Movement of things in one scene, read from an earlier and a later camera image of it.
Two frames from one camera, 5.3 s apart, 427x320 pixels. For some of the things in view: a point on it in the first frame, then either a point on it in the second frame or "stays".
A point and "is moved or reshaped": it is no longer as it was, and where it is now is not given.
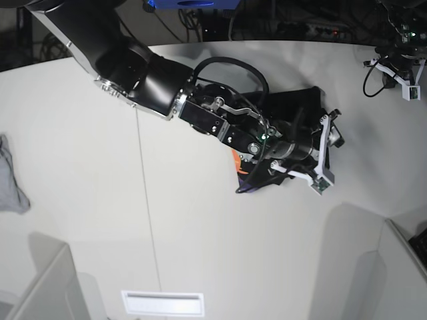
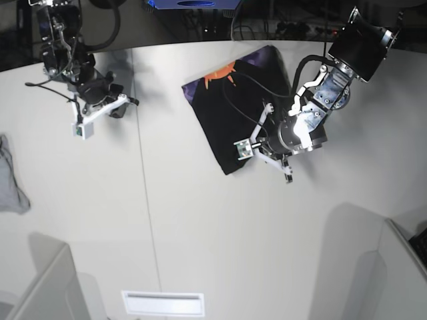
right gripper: x=405 y=66 → x=281 y=138
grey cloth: x=13 y=199 stays
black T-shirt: x=303 y=105 is moved or reshaped
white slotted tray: x=165 y=303 stays
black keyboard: x=419 y=245 stays
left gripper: x=287 y=149 → x=93 y=91
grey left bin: x=57 y=291 stays
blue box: x=195 y=4 stays
